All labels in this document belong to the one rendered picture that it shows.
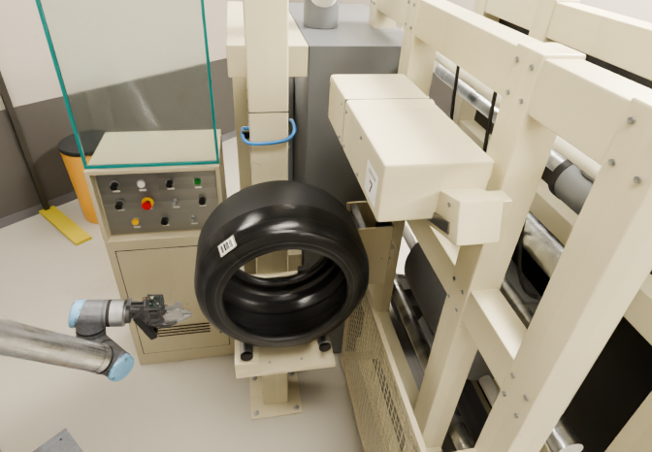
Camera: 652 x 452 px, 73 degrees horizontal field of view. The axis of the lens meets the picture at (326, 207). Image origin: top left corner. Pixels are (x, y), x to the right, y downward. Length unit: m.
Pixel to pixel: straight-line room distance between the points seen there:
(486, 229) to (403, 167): 0.21
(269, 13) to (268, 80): 0.20
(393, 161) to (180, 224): 1.46
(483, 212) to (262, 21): 0.85
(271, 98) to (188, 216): 0.91
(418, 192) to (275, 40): 0.69
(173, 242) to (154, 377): 0.90
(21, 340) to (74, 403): 1.49
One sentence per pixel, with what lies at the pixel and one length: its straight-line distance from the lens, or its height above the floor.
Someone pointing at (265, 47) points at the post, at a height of 1.86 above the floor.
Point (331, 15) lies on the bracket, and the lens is 2.00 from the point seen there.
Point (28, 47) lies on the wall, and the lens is 4.01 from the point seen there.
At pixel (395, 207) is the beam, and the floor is 1.68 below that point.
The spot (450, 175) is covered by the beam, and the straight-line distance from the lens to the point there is 0.99.
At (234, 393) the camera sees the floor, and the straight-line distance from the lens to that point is 2.66.
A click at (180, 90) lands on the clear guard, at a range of 1.88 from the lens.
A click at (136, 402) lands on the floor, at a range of 2.75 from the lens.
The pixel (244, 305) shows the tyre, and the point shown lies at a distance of 1.75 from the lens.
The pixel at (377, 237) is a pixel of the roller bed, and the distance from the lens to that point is 1.75.
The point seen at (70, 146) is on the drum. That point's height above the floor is 0.66.
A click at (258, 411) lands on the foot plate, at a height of 0.01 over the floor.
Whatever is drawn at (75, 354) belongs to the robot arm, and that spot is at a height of 1.13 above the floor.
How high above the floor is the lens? 2.21
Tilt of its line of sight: 34 degrees down
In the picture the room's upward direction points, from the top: 3 degrees clockwise
